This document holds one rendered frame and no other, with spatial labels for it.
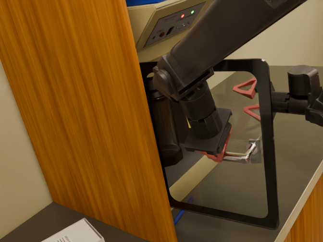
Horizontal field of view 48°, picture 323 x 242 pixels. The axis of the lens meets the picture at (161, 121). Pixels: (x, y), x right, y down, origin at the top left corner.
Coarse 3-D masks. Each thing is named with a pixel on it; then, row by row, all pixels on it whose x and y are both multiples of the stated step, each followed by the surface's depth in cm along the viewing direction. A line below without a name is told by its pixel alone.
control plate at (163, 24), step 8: (192, 8) 84; (200, 8) 89; (168, 16) 77; (176, 16) 81; (184, 16) 85; (192, 16) 89; (160, 24) 78; (168, 24) 81; (176, 24) 85; (184, 24) 89; (152, 32) 78; (160, 32) 81; (176, 32) 89; (152, 40) 81
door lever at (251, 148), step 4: (248, 144) 74; (252, 144) 74; (248, 148) 74; (252, 148) 74; (256, 148) 74; (224, 152) 74; (228, 152) 73; (232, 152) 73; (248, 152) 72; (252, 152) 73; (256, 152) 74; (216, 156) 74; (224, 156) 73; (228, 156) 72; (232, 156) 72; (236, 156) 71; (240, 156) 71; (244, 156) 71; (248, 156) 71; (224, 160) 73; (228, 160) 73; (232, 160) 72; (236, 160) 72; (240, 160) 71; (244, 160) 70; (248, 160) 71
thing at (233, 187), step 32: (224, 64) 69; (256, 64) 66; (160, 96) 81; (224, 96) 73; (256, 96) 69; (160, 128) 85; (256, 128) 72; (160, 160) 90; (192, 160) 84; (256, 160) 75; (192, 192) 89; (224, 192) 84; (256, 192) 79; (256, 224) 83
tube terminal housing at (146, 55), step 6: (186, 30) 99; (174, 36) 95; (180, 36) 97; (162, 42) 91; (168, 42) 93; (174, 42) 95; (150, 48) 88; (156, 48) 90; (162, 48) 91; (168, 48) 93; (138, 54) 85; (144, 54) 86; (150, 54) 88; (156, 54) 90; (162, 54) 92; (138, 60) 85; (144, 60) 86
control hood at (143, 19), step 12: (168, 0) 74; (180, 0) 76; (192, 0) 81; (204, 0) 87; (132, 12) 74; (144, 12) 72; (156, 12) 72; (168, 12) 76; (132, 24) 75; (144, 24) 74; (192, 24) 94; (144, 36) 76; (144, 48) 82
